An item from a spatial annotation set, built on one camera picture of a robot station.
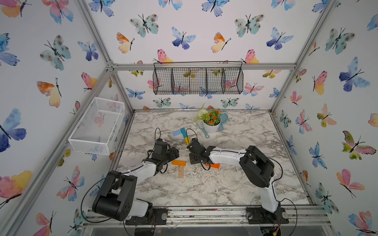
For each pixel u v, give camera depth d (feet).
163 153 2.42
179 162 3.04
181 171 2.90
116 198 1.40
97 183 1.40
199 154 2.40
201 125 3.54
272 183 1.79
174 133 3.52
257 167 1.71
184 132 3.51
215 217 2.48
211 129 3.37
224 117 3.79
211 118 3.15
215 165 2.99
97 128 2.90
